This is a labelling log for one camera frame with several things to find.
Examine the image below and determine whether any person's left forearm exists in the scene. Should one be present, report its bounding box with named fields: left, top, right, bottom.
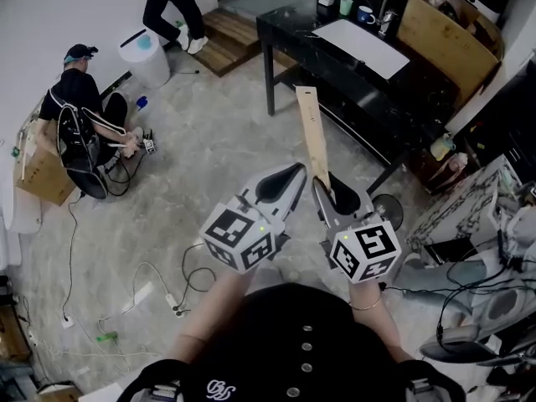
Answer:
left=166, top=261, right=261, bottom=366

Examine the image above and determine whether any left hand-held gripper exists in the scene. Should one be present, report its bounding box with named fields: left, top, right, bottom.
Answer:
left=198, top=162, right=309, bottom=275

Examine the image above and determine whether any black floor cable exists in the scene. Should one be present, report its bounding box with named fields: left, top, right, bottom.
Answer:
left=180, top=242, right=218, bottom=312

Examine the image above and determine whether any large open cardboard box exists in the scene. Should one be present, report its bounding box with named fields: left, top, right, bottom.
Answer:
left=396, top=0, right=504, bottom=109

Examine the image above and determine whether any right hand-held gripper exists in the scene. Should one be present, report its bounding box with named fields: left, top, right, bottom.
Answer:
left=311, top=172, right=404, bottom=286

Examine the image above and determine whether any wooden step platform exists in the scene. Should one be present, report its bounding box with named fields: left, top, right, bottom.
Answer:
left=190, top=8, right=296, bottom=78

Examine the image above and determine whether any long tan toiletry item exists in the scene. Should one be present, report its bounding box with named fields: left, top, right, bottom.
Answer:
left=295, top=85, right=337, bottom=195

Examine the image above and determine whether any long black power cable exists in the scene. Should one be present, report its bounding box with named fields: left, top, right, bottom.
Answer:
left=61, top=188, right=87, bottom=322

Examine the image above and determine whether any white sink basin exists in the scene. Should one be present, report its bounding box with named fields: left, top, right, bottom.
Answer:
left=312, top=18, right=411, bottom=81

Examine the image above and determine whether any pale yellow mug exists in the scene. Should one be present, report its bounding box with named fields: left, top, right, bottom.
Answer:
left=430, top=132, right=457, bottom=162

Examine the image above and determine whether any white power strip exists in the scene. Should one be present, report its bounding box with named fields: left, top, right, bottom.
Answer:
left=164, top=292, right=190, bottom=318

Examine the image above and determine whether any marble patterned box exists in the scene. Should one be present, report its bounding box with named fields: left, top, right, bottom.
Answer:
left=405, top=154, right=523, bottom=264

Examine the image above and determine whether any grey pile of clothes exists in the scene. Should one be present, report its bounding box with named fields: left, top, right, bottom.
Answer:
left=392, top=205, right=536, bottom=353

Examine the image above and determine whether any white round bin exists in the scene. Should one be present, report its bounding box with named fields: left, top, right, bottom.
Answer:
left=117, top=28, right=172, bottom=90

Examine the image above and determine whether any person's black buttoned clothing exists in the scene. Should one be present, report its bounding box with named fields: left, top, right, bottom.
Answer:
left=116, top=281, right=466, bottom=402

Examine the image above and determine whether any brown cardboard box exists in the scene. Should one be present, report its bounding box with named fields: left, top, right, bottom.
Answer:
left=13, top=117, right=77, bottom=207

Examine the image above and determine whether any person's right forearm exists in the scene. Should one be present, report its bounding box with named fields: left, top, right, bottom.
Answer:
left=347, top=280, right=415, bottom=363

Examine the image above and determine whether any black marble sink counter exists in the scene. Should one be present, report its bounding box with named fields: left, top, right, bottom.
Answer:
left=255, top=0, right=461, bottom=194

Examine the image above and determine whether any blue mug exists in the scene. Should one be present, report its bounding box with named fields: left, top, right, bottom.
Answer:
left=356, top=5, right=377, bottom=26

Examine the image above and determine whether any gold bracelet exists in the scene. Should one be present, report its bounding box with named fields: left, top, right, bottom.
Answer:
left=348, top=294, right=384, bottom=312

